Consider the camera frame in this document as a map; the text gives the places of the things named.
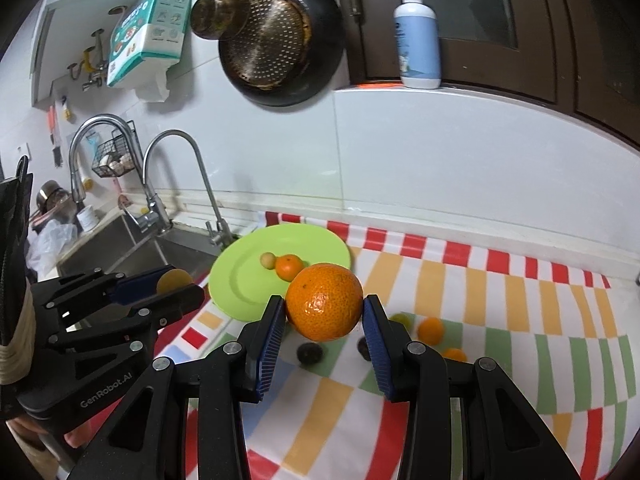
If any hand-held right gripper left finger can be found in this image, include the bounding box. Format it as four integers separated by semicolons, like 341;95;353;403
67;294;287;480

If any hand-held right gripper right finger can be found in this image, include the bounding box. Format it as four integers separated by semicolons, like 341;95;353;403
362;294;583;480

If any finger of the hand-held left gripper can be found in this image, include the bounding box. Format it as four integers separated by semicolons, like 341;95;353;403
32;267;177;314
47;284;206;361

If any large orange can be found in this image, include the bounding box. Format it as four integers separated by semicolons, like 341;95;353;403
285;262;364;342
417;317;445;345

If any green plate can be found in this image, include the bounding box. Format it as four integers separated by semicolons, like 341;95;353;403
208;224;351;322

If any person's left hand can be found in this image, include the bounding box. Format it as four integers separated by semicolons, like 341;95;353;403
6;410;93;461

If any steel sink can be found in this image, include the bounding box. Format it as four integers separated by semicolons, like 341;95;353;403
55;210;221;291

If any clear plastic bag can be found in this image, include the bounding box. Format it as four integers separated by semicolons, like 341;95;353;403
25;220;78;281

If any striped checked tablecloth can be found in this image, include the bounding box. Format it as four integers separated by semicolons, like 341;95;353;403
150;210;631;480

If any steel cooking pot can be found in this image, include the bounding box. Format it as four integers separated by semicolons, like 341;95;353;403
30;180;76;221

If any thin gooseneck faucet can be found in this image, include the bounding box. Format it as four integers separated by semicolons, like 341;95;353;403
142;130;233;248

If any large pull-down faucet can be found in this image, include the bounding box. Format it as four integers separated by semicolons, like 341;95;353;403
68;114;173;235

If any hanging paper towel pack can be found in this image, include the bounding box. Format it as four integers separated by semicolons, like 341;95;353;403
106;0;193;103

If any black frying pan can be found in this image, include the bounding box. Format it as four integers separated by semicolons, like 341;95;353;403
218;0;346;108

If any brass ladle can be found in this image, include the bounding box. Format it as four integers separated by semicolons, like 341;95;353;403
191;0;251;41

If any white blue pump bottle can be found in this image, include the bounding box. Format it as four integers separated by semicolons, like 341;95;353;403
393;0;443;90

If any black wire basket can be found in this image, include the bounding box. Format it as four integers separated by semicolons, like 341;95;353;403
91;120;137;178

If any wall hook rack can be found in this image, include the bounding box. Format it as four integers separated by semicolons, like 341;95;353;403
67;30;108;91

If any dark wooden window frame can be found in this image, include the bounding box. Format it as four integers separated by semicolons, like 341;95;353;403
340;0;640;151

